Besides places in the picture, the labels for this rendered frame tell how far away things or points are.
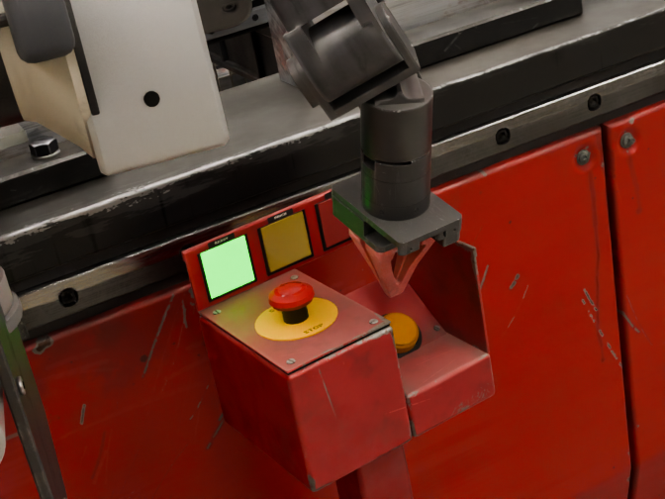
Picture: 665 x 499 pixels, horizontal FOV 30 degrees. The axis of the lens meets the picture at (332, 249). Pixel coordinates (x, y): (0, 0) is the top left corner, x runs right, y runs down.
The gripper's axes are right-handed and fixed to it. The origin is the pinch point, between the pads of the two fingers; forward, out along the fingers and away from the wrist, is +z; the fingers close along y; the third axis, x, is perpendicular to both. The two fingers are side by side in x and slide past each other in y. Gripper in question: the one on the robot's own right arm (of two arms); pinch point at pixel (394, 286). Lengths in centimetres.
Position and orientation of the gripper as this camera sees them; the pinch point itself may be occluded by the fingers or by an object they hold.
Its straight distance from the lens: 108.8
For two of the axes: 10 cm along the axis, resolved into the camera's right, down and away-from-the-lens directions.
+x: -8.3, 3.6, -4.4
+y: -5.6, -4.9, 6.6
